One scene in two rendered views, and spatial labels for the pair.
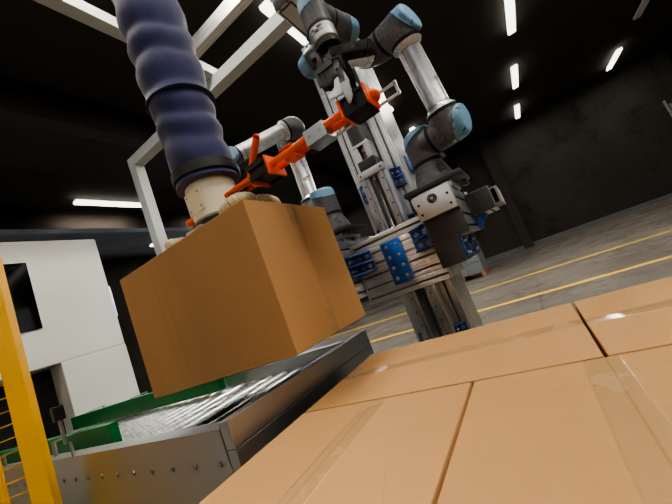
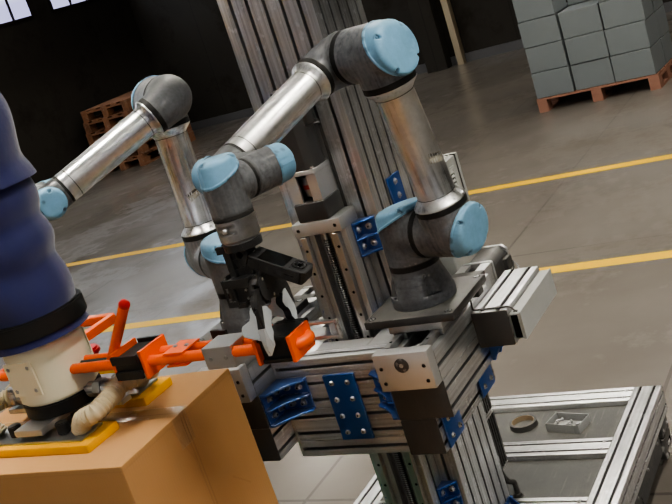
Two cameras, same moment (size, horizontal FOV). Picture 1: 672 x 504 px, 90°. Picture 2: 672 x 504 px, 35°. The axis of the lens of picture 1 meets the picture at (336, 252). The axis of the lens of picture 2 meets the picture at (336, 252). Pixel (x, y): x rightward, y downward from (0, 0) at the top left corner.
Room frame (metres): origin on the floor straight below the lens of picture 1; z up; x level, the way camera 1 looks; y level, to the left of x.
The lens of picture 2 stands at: (-0.99, -0.42, 1.81)
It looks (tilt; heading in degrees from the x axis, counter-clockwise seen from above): 15 degrees down; 3
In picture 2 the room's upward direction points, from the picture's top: 18 degrees counter-clockwise
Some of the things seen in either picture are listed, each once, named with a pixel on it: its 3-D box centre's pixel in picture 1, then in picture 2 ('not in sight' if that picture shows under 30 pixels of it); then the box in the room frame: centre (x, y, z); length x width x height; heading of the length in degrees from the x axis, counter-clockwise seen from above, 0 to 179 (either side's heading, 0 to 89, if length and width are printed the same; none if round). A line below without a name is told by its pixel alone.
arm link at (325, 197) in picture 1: (324, 202); (228, 259); (1.55, -0.03, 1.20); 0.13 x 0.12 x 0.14; 25
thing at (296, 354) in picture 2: (358, 104); (283, 342); (0.81, -0.19, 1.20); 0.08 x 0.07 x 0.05; 60
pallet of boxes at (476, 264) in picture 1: (458, 260); (595, 33); (8.36, -2.74, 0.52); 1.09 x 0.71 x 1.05; 58
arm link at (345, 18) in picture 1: (336, 31); (258, 170); (0.92, -0.24, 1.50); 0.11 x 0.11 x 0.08; 44
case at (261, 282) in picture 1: (244, 297); (103, 503); (1.11, 0.34, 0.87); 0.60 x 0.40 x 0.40; 62
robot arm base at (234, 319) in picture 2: (333, 224); (244, 302); (1.55, -0.04, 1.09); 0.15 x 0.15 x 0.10
